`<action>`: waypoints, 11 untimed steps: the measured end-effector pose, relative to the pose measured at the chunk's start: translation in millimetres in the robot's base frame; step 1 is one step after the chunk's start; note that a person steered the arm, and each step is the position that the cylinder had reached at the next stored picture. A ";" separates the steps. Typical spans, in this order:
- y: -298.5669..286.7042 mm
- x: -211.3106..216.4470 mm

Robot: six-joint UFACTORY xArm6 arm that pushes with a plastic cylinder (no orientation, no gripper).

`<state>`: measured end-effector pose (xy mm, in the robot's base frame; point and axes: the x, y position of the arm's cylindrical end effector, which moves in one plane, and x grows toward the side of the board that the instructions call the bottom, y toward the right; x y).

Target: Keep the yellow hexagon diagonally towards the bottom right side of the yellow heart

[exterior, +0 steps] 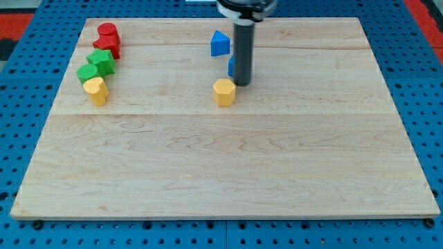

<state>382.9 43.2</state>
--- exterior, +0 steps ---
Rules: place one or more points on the yellow hexagon block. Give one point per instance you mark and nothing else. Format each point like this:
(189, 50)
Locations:
(224, 92)

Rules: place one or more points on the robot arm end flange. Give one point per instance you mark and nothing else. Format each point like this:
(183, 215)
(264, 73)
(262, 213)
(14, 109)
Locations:
(246, 12)

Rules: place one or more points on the yellow heart block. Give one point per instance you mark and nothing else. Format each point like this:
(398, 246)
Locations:
(96, 90)

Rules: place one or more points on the blue cube block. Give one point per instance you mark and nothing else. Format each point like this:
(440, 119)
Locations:
(231, 66)

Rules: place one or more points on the wooden board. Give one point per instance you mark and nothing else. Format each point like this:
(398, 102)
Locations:
(315, 135)

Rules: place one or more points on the blue triangle block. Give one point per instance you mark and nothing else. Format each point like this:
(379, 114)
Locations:
(219, 44)

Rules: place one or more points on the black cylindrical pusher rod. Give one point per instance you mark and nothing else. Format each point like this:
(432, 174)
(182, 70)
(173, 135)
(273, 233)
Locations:
(243, 54)

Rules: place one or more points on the green star block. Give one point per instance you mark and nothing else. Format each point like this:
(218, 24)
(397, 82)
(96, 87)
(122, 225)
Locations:
(103, 60)

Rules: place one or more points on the red star block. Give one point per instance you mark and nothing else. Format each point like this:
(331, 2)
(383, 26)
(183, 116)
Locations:
(108, 43)

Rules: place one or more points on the green cylinder block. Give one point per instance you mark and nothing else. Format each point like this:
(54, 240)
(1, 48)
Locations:
(86, 72)

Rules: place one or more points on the red cylinder block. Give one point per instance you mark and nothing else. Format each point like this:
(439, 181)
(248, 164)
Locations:
(109, 30)

